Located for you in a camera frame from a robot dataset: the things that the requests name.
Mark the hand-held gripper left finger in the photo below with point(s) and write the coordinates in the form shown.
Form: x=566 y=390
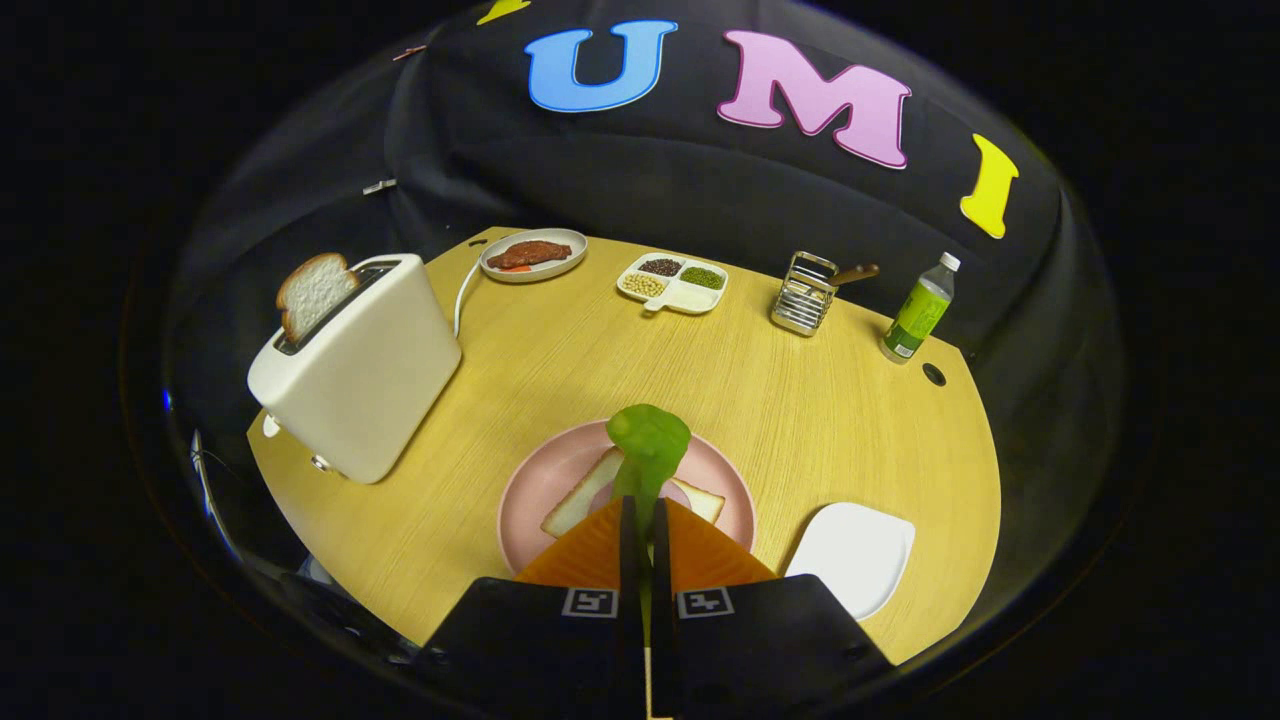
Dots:
x=628 y=560

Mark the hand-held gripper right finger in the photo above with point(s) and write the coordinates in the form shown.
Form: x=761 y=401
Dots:
x=661 y=560

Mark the green lettuce leaf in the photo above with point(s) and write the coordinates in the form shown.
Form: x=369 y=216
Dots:
x=650 y=440

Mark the toasted bread slice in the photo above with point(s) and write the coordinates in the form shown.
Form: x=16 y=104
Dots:
x=315 y=290

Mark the white bread slice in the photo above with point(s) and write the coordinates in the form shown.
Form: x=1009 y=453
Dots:
x=580 y=505

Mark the pink round plate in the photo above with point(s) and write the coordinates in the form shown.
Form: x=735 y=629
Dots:
x=540 y=490

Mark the white square plate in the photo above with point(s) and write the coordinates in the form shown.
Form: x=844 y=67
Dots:
x=850 y=550

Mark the white divided bean dish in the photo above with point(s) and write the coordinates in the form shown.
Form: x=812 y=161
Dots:
x=690 y=297

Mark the white toaster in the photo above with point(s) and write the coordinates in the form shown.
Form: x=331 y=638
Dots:
x=370 y=380

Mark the brown meat steak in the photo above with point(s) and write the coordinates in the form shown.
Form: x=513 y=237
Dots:
x=530 y=254

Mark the beige round plate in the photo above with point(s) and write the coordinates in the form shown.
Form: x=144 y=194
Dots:
x=575 y=240

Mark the green drink bottle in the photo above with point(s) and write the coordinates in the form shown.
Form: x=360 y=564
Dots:
x=918 y=315

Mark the black backdrop cloth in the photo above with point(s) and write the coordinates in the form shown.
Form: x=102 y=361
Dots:
x=700 y=180

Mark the white cloth clip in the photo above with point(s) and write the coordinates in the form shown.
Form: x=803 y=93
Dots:
x=379 y=186

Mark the red cloth clip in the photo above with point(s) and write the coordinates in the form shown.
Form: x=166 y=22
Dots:
x=408 y=52

